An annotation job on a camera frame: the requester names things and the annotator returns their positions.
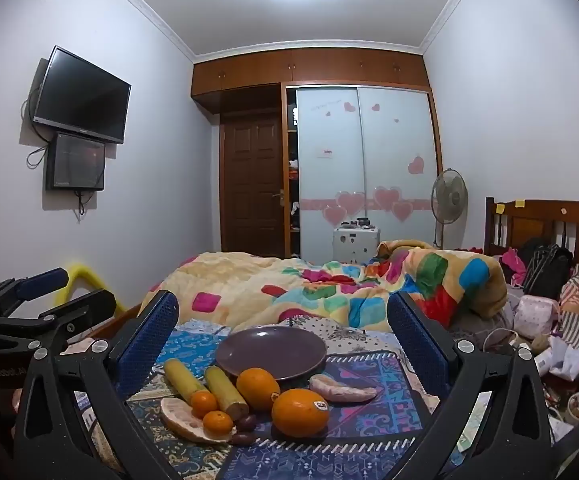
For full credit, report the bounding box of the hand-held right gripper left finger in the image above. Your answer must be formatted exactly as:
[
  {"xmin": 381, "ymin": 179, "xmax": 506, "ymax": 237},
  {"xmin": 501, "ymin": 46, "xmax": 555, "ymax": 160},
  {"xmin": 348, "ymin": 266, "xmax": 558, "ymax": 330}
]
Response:
[{"xmin": 14, "ymin": 290, "xmax": 182, "ymax": 480}]

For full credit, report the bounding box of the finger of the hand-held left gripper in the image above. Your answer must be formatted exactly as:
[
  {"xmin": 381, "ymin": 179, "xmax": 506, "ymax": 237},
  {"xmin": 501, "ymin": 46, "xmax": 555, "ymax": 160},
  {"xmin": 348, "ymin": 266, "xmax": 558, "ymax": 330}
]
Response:
[
  {"xmin": 34, "ymin": 289, "xmax": 120, "ymax": 333},
  {"xmin": 0, "ymin": 267, "xmax": 70, "ymax": 313}
]

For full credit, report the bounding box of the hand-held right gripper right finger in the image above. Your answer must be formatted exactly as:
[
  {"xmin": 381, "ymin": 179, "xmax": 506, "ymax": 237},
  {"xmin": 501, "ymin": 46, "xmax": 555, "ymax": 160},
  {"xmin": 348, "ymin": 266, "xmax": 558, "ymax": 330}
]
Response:
[{"xmin": 387, "ymin": 291, "xmax": 570, "ymax": 480}]

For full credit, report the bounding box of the sugarcane piece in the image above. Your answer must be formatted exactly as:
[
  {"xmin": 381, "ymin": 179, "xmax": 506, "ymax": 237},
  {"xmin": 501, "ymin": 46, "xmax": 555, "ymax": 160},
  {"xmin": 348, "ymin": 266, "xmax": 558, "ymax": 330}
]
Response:
[
  {"xmin": 163, "ymin": 358, "xmax": 209, "ymax": 406},
  {"xmin": 204, "ymin": 366, "xmax": 250, "ymax": 421}
]

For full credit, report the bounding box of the small tangerine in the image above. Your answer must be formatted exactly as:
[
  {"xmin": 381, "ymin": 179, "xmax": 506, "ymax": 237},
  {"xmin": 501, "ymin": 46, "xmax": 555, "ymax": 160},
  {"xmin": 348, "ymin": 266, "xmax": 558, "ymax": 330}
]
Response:
[
  {"xmin": 190, "ymin": 391, "xmax": 218, "ymax": 418},
  {"xmin": 202, "ymin": 410, "xmax": 234, "ymax": 436}
]

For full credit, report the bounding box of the purple plate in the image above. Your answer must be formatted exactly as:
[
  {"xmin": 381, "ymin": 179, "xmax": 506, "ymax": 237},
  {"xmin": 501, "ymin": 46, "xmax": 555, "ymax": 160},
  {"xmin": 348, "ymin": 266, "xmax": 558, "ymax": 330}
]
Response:
[{"xmin": 215, "ymin": 326, "xmax": 327, "ymax": 382}]

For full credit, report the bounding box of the large orange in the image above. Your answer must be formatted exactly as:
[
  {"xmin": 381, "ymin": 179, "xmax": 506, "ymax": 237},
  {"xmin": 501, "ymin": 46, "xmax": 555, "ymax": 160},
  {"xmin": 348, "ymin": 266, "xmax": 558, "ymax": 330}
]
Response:
[
  {"xmin": 236, "ymin": 367, "xmax": 281, "ymax": 413},
  {"xmin": 271, "ymin": 388, "xmax": 331, "ymax": 438}
]

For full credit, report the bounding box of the yellow foam tube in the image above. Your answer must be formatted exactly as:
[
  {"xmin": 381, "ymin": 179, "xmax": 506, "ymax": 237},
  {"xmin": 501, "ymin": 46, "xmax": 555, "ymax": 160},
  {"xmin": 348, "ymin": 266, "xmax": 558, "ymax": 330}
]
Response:
[{"xmin": 52, "ymin": 259, "xmax": 130, "ymax": 318}]

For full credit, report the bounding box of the grey patterned pillow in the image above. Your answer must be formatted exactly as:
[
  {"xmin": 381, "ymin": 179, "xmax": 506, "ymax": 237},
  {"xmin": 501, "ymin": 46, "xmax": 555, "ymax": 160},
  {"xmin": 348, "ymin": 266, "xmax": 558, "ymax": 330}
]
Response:
[{"xmin": 449, "ymin": 305, "xmax": 515, "ymax": 346}]

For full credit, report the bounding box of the blue patterned cloth mat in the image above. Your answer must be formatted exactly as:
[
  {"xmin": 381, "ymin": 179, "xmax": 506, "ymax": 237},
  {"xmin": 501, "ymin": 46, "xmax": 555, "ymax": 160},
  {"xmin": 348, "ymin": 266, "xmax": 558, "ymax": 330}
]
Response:
[{"xmin": 59, "ymin": 317, "xmax": 475, "ymax": 480}]

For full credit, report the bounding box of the colourful patchwork blanket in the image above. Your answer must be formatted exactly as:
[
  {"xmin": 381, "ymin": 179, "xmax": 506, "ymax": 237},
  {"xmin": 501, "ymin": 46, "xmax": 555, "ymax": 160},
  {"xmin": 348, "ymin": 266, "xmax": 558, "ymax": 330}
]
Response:
[{"xmin": 142, "ymin": 240, "xmax": 507, "ymax": 333}]

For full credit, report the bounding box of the white box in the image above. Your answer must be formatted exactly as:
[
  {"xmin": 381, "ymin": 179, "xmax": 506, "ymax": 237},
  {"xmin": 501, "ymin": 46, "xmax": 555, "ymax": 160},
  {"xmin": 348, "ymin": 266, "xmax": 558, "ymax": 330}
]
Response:
[{"xmin": 333, "ymin": 225, "xmax": 381, "ymax": 265}]

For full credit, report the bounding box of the pink bag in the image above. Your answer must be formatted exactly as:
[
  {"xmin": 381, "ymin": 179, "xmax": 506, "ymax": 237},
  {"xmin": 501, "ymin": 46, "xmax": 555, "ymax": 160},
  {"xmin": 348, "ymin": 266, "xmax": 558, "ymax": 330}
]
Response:
[{"xmin": 513, "ymin": 294, "xmax": 560, "ymax": 338}]

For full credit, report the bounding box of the pink clothing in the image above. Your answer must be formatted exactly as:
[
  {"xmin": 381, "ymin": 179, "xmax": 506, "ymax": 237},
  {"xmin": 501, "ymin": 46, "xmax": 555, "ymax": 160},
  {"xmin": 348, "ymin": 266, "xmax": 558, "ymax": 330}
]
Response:
[{"xmin": 499, "ymin": 249, "xmax": 527, "ymax": 286}]

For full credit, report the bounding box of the standing fan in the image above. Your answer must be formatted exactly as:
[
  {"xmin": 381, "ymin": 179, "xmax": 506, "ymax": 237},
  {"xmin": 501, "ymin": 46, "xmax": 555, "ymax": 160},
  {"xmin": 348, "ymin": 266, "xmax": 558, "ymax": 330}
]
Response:
[{"xmin": 430, "ymin": 167, "xmax": 469, "ymax": 251}]

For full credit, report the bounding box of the black bag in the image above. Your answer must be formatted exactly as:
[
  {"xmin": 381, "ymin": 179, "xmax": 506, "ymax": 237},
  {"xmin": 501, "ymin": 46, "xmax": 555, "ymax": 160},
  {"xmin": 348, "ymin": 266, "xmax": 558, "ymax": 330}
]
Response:
[{"xmin": 522, "ymin": 242, "xmax": 574, "ymax": 287}]

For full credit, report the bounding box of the wooden headboard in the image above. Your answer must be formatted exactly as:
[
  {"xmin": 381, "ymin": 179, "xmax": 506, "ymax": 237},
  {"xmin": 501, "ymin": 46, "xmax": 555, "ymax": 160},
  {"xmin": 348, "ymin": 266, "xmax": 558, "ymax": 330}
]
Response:
[{"xmin": 484, "ymin": 196, "xmax": 579, "ymax": 271}]

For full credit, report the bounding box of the brown wooden door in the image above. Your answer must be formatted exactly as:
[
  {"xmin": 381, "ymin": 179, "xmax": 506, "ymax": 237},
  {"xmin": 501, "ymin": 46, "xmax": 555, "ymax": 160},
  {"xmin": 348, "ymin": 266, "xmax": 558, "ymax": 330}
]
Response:
[{"xmin": 219, "ymin": 110, "xmax": 287, "ymax": 258}]

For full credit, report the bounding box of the wardrobe with heart stickers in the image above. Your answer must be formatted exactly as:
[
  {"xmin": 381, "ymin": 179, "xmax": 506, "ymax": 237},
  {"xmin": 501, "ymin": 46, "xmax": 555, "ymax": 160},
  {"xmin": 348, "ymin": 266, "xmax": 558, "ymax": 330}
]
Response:
[{"xmin": 190, "ymin": 45, "xmax": 444, "ymax": 266}]

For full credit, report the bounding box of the small wall monitor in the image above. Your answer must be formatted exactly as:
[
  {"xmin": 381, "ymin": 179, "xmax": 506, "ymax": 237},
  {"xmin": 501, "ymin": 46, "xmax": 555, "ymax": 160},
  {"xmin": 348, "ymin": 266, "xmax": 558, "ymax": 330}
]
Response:
[{"xmin": 45, "ymin": 132, "xmax": 106, "ymax": 192}]

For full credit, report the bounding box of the black wall cable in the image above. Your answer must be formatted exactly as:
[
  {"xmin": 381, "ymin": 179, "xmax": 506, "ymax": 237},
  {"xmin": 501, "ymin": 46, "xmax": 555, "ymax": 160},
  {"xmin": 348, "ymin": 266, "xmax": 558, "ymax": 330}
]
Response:
[{"xmin": 20, "ymin": 87, "xmax": 52, "ymax": 170}]

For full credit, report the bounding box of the black wall television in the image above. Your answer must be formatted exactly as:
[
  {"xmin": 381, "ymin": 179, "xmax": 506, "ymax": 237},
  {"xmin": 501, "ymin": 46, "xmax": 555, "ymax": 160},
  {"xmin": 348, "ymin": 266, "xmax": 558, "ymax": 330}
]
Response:
[{"xmin": 32, "ymin": 45, "xmax": 132, "ymax": 145}]

